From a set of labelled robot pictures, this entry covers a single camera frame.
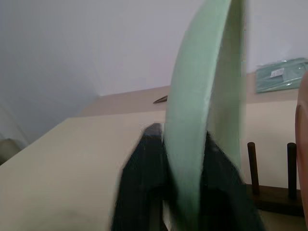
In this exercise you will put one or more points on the dark brown pointed object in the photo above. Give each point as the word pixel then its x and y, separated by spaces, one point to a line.
pixel 160 99

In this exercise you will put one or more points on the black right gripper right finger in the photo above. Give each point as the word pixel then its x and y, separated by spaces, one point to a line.
pixel 223 183

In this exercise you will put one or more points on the dark wooden dish rack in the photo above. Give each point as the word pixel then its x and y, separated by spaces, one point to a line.
pixel 272 192

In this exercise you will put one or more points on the green plate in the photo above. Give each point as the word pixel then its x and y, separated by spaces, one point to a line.
pixel 199 101

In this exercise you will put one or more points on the green packaged cloth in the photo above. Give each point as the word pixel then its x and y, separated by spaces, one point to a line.
pixel 280 76

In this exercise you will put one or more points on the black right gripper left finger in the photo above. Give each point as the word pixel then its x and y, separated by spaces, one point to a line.
pixel 142 173

